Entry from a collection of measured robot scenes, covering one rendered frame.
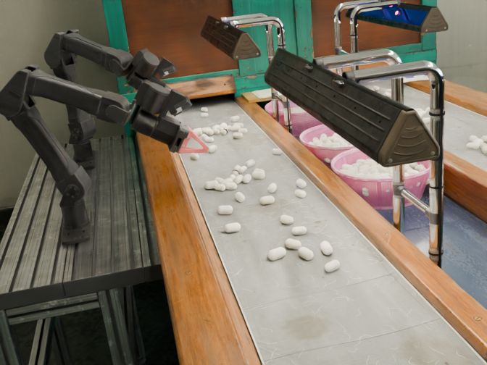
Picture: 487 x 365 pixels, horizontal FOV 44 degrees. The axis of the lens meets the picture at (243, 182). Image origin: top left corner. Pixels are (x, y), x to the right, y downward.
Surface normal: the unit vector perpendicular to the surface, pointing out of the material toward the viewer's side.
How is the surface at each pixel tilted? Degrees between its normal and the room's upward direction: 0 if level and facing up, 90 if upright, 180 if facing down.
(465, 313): 0
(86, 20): 90
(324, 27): 90
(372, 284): 0
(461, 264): 0
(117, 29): 90
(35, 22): 90
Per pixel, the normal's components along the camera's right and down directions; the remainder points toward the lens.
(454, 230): -0.11, -0.93
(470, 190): -0.97, 0.17
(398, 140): 0.21, 0.33
